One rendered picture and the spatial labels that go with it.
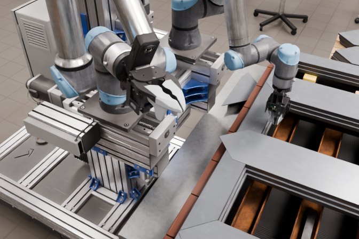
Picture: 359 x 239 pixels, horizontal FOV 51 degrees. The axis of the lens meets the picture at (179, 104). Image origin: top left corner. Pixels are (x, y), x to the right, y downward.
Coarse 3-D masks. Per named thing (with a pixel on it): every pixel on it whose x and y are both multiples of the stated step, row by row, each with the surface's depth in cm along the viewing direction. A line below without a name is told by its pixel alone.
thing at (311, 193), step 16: (304, 64) 191; (336, 80) 186; (352, 80) 183; (304, 112) 166; (320, 112) 163; (352, 128) 159; (240, 176) 136; (256, 176) 138; (272, 176) 135; (288, 192) 134; (304, 192) 131; (320, 192) 129; (224, 208) 125; (336, 208) 128; (352, 208) 125
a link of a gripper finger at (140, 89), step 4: (132, 80) 75; (132, 84) 75; (136, 84) 74; (140, 84) 74; (144, 84) 74; (148, 84) 75; (136, 88) 74; (140, 88) 73; (144, 88) 73; (136, 92) 74; (140, 92) 74; (144, 92) 72; (148, 92) 72; (148, 96) 72; (152, 96) 72; (156, 96) 72; (152, 100) 73
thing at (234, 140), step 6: (240, 132) 151; (246, 132) 151; (228, 138) 148; (234, 138) 148; (240, 138) 148; (228, 144) 145; (234, 144) 145; (240, 144) 145; (228, 150) 143; (234, 150) 143
